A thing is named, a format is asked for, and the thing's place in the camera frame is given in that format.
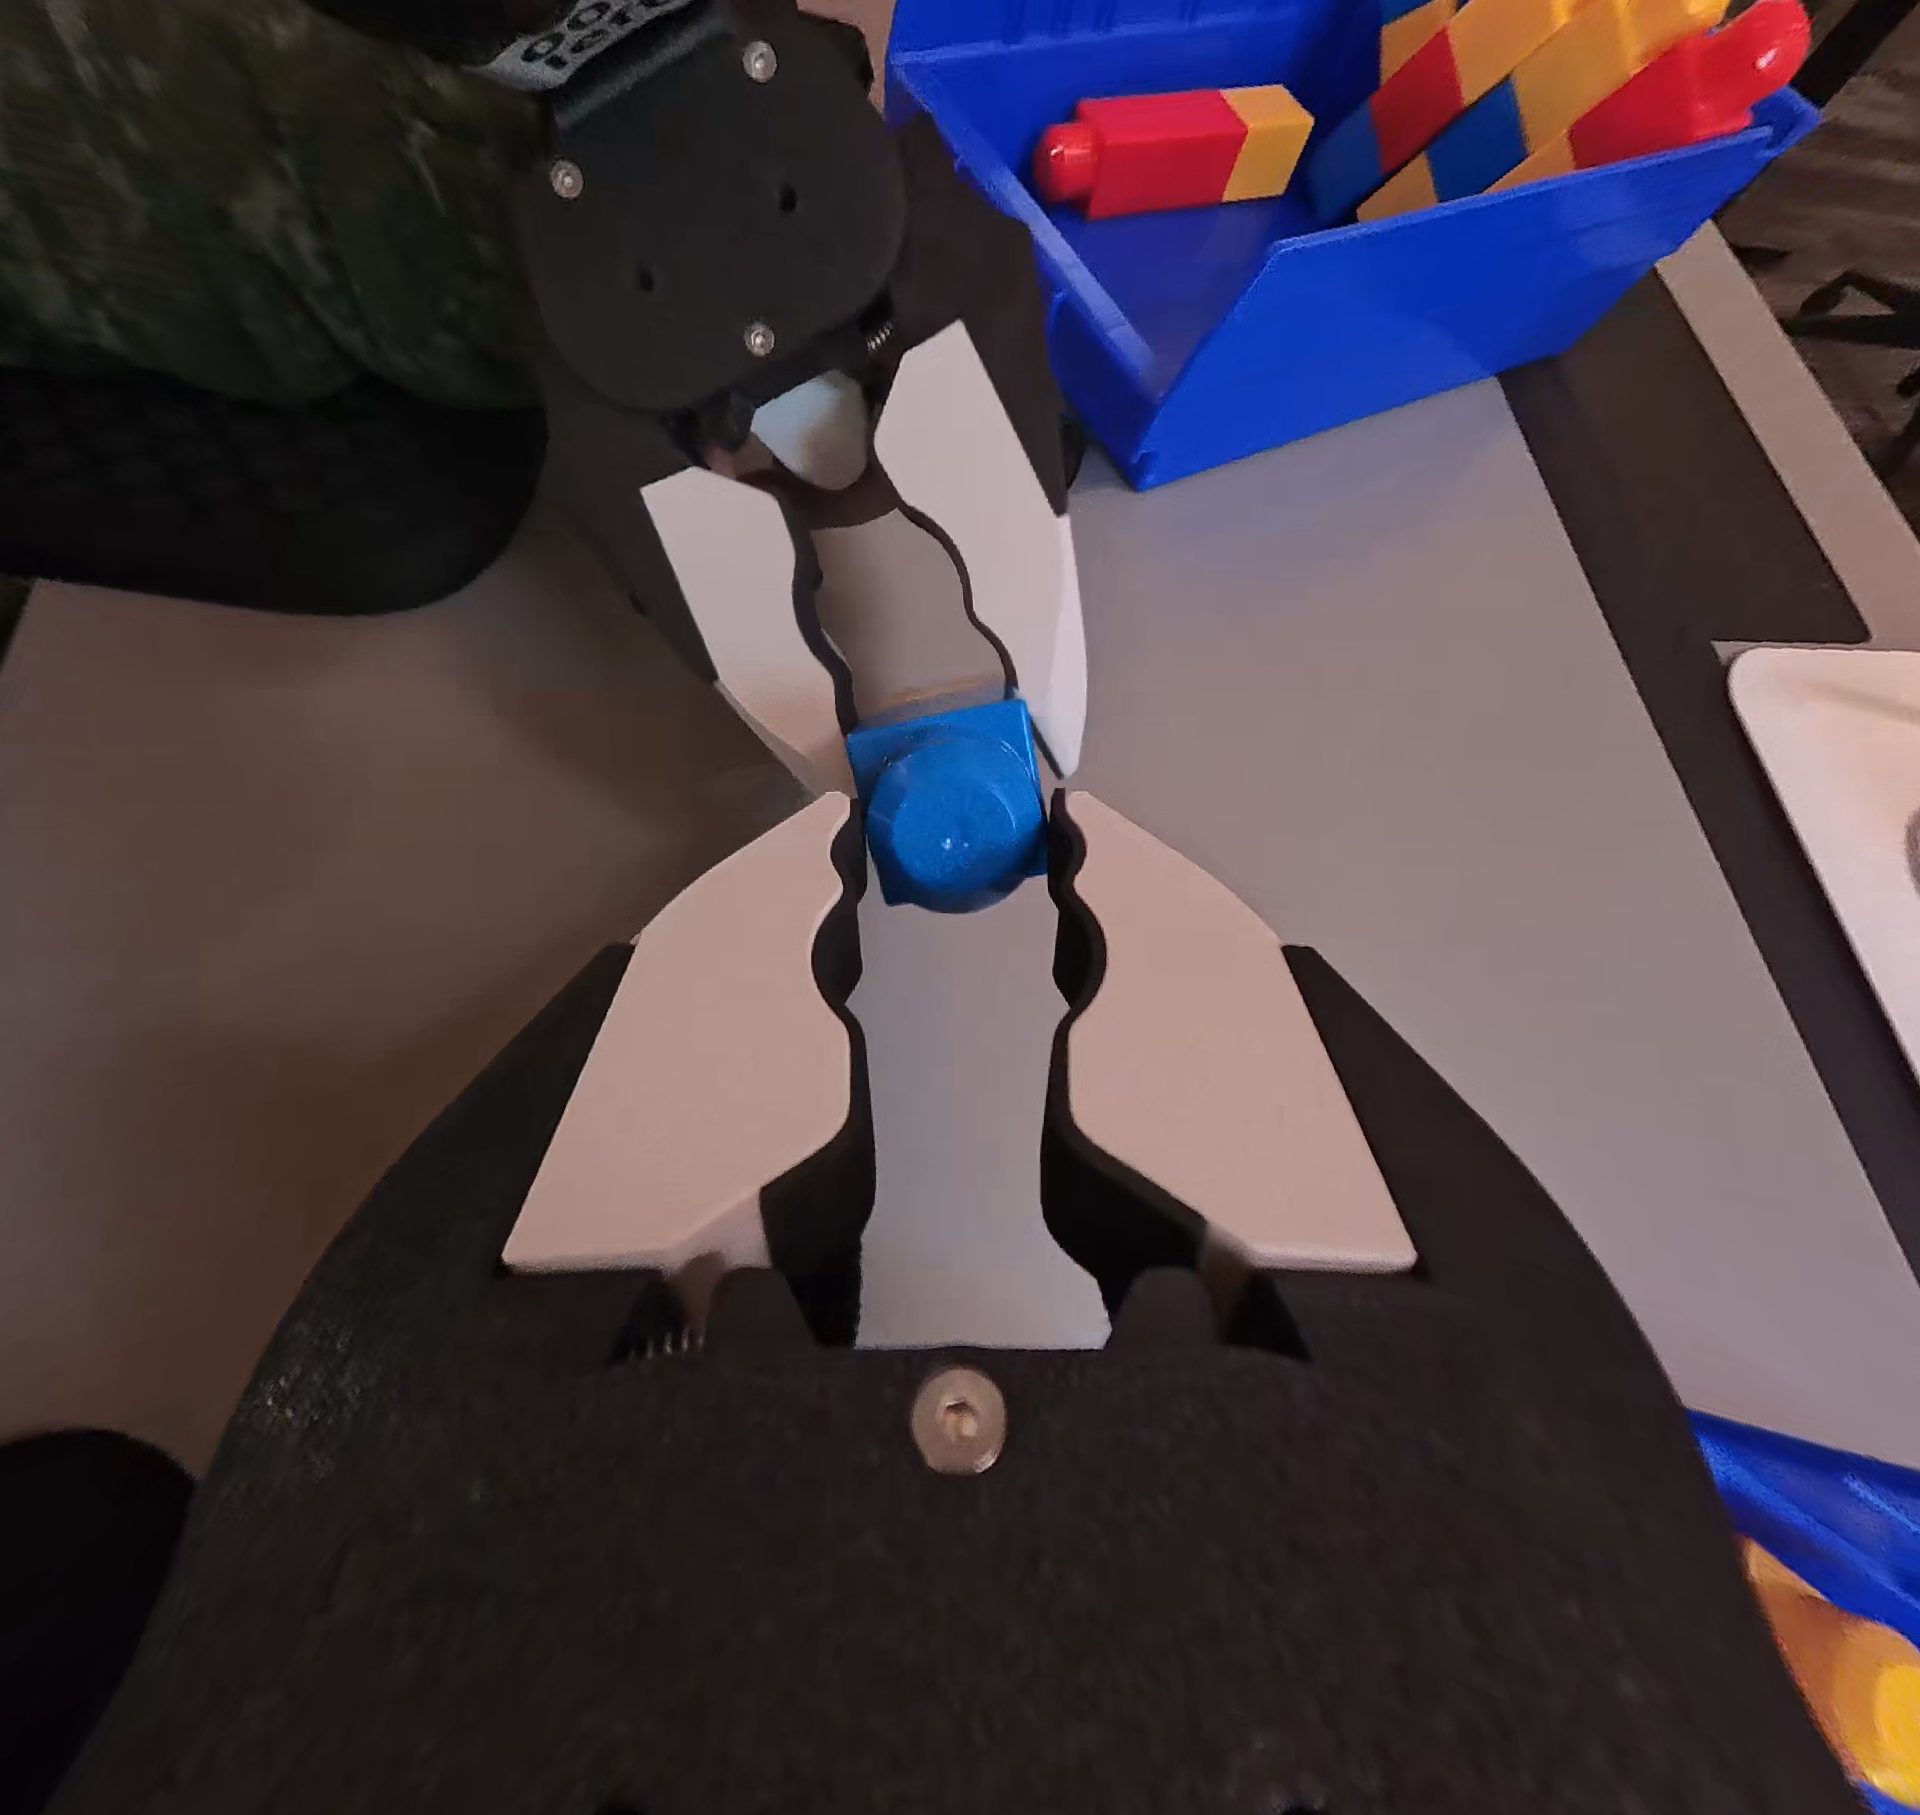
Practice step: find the blue plastic bin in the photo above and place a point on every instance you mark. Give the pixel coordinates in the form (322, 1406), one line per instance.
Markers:
(1350, 329)
(1769, 1484)

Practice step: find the person's black pants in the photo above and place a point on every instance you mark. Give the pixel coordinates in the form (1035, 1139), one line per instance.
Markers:
(76, 1621)

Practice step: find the red mega block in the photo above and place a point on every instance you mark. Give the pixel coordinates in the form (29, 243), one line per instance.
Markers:
(1156, 156)

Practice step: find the black textured pad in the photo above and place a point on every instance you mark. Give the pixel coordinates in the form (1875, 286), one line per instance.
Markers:
(226, 510)

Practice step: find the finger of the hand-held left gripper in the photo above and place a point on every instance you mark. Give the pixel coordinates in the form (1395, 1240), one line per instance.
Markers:
(989, 495)
(735, 602)

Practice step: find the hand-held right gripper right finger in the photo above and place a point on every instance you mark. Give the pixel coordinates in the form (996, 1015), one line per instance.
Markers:
(1237, 1096)

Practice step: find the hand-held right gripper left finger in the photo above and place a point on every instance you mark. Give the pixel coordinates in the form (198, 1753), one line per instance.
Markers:
(676, 1096)

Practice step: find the blue mega block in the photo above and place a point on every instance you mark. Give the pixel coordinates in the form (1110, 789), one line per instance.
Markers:
(954, 825)

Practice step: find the row of mega block towers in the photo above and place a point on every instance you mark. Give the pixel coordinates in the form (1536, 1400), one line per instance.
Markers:
(1561, 29)

